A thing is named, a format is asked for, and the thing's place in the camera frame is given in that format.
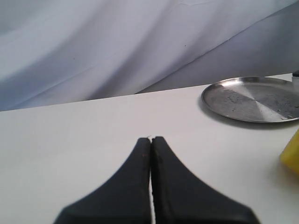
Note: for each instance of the yellow sponge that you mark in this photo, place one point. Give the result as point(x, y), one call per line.
point(290, 155)

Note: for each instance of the round steel plate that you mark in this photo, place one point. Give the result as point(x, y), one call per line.
point(254, 99)

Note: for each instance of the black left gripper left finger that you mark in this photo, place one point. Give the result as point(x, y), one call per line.
point(122, 199)

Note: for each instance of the white backdrop cloth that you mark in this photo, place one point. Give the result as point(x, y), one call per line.
point(62, 51)

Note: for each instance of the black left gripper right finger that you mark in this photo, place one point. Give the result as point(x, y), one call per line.
point(181, 198)

